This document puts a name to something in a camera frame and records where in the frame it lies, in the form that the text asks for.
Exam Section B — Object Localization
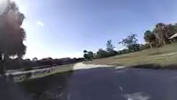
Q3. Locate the row of trees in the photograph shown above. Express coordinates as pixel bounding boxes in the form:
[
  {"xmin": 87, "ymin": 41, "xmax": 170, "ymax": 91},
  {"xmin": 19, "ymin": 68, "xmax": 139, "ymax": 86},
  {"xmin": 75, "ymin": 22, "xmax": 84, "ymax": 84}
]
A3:
[{"xmin": 79, "ymin": 20, "xmax": 177, "ymax": 62}]

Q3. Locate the grass field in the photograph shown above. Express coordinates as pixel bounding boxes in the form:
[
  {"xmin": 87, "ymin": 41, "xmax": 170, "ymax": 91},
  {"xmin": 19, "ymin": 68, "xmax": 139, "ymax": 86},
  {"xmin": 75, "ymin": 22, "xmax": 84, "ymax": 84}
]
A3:
[{"xmin": 82, "ymin": 42, "xmax": 177, "ymax": 88}]

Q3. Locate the pond water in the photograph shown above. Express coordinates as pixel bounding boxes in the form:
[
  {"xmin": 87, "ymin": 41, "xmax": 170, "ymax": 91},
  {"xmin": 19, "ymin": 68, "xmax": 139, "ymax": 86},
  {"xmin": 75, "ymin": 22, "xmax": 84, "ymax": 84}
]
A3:
[{"xmin": 4, "ymin": 64, "xmax": 54, "ymax": 79}]

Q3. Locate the grey asphalt path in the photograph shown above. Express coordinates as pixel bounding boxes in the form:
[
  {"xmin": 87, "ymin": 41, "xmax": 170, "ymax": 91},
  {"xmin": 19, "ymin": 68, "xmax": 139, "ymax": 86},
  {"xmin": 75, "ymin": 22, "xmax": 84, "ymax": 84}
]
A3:
[{"xmin": 28, "ymin": 47, "xmax": 177, "ymax": 100}]

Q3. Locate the dark tree line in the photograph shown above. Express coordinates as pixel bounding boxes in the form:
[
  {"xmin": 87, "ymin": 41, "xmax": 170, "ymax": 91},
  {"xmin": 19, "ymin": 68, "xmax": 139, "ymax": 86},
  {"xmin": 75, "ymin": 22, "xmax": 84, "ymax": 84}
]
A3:
[{"xmin": 3, "ymin": 49, "xmax": 85, "ymax": 74}]

